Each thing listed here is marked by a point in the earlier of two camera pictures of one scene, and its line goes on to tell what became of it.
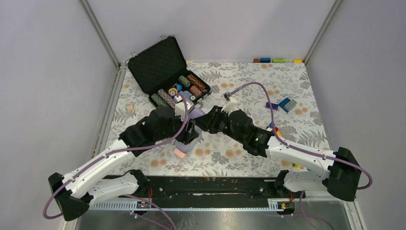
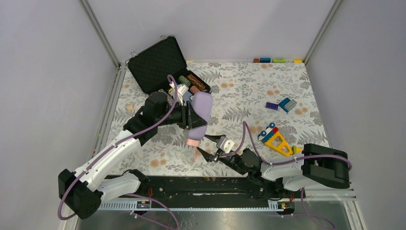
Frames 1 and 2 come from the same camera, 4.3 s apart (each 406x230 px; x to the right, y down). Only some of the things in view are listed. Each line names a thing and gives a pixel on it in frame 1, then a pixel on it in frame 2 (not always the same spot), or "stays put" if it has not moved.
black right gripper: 210,117 to 217,152
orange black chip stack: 197,82 stays put
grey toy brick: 290,105 stays put
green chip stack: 184,80 stays put
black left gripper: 186,127 to 191,115
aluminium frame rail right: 329,18 stays put
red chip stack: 195,90 stays put
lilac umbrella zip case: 194,113 to 203,102
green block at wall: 274,60 stays put
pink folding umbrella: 182,154 to 195,143
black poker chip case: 161,68 stays put
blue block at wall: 265,60 stays put
